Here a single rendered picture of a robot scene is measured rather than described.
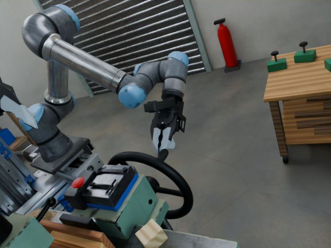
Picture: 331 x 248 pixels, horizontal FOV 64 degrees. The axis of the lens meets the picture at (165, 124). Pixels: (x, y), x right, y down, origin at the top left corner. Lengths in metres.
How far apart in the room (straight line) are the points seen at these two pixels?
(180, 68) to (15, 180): 0.86
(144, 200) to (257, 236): 1.05
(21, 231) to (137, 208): 0.24
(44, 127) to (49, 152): 0.12
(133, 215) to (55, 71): 0.74
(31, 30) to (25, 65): 3.71
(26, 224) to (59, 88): 0.79
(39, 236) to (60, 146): 0.75
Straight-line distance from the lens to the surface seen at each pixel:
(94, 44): 4.10
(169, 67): 0.90
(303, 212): 1.68
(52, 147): 1.27
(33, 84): 4.67
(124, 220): 0.60
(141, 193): 0.64
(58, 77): 1.20
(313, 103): 2.12
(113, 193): 0.58
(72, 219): 0.61
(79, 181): 0.63
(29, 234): 0.55
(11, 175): 1.33
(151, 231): 0.56
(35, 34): 0.97
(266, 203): 1.73
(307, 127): 1.89
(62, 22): 1.05
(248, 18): 3.30
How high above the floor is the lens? 1.34
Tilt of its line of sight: 29 degrees down
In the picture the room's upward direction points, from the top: 25 degrees counter-clockwise
